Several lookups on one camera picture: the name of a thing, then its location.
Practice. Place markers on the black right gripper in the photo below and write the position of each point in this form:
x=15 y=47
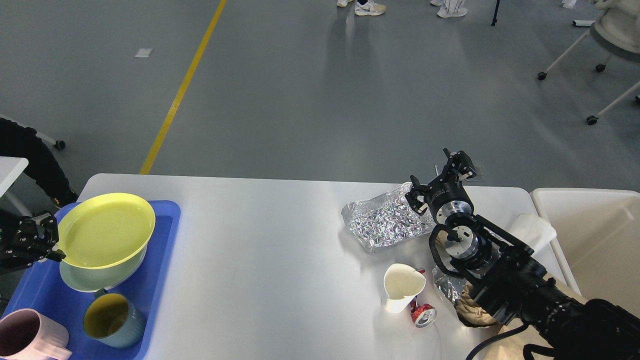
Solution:
x=447 y=196

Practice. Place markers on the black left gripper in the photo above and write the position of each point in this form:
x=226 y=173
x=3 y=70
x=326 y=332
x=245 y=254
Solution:
x=38 y=238

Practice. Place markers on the yellow plastic plate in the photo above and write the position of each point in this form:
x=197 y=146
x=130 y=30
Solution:
x=105 y=230

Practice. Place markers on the grey-blue mug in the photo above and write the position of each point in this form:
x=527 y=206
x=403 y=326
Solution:
x=113 y=320

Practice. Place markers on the pink mug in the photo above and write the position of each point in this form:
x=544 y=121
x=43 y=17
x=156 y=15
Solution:
x=27 y=334

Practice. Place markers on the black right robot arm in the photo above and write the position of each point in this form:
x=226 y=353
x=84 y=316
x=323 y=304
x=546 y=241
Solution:
x=506 y=280

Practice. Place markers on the blue plastic tray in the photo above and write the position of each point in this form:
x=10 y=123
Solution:
x=41 y=288

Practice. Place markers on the pale green plate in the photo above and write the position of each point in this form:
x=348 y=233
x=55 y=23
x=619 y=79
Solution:
x=91 y=280

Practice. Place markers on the large crumpled aluminium foil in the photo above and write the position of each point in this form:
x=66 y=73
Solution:
x=386 y=220

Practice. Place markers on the white side table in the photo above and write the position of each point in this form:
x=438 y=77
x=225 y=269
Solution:
x=10 y=169

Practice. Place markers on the crushed white paper cup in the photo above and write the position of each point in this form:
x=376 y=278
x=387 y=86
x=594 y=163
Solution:
x=402 y=283

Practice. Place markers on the person in black clothes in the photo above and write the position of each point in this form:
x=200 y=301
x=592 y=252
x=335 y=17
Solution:
x=17 y=141

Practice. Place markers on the white crumpled napkin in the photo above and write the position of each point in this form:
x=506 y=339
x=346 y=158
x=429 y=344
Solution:
x=532 y=230

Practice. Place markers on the crushed red soda can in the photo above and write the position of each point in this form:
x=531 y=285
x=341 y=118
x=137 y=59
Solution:
x=422 y=315

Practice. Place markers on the crumpled brown paper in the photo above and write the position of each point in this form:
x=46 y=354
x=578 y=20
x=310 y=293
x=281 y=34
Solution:
x=469 y=312

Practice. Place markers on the white plastic bin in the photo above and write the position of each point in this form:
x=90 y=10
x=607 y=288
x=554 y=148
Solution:
x=598 y=241

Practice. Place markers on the black stand leg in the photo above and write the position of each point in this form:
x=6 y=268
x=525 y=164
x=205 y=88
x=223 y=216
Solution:
x=494 y=20

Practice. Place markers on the person in white trousers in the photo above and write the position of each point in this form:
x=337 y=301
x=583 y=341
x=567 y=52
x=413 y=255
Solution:
x=450 y=8

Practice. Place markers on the person with white sneakers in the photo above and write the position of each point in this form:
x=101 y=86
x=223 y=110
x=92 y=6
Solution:
x=363 y=7

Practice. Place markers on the white rolling chair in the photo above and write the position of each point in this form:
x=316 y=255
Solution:
x=615 y=30

